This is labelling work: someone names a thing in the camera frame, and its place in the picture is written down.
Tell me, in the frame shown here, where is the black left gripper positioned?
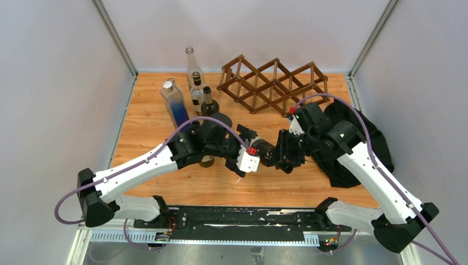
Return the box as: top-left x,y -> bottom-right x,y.
205,125 -> 258,170

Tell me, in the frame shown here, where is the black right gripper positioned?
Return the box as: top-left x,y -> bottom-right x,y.
267,129 -> 318,169

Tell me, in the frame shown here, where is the dark wine bottle silver neck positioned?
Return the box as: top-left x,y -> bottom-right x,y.
201,86 -> 220,116

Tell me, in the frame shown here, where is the dark wine bottle white label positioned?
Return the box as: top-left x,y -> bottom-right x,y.
198,156 -> 215,168

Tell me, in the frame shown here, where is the clear whisky bottle black label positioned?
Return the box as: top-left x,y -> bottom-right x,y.
190,71 -> 205,116

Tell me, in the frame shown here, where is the blue square bottle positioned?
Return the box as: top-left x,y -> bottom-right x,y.
159,78 -> 189,128

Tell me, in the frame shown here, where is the clear bottle with dark label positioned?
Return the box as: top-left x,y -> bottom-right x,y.
185,46 -> 206,88

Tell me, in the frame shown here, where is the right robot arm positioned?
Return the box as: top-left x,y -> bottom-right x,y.
270,103 -> 439,253

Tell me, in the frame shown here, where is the brown wooden wine rack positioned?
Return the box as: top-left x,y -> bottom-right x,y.
216,54 -> 328,117

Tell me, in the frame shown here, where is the black cloth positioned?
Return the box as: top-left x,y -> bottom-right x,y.
314,97 -> 395,189

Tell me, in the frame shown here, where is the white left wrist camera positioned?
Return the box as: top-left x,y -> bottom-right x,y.
236,146 -> 260,173

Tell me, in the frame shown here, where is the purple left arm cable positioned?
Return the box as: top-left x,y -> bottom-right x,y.
54,116 -> 253,252

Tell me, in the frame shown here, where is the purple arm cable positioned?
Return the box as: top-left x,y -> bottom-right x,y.
54,116 -> 253,252
292,93 -> 460,265

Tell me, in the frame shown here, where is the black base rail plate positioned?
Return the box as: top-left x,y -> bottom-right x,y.
132,205 -> 351,245

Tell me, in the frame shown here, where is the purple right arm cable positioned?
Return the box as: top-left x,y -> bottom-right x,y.
292,93 -> 460,265

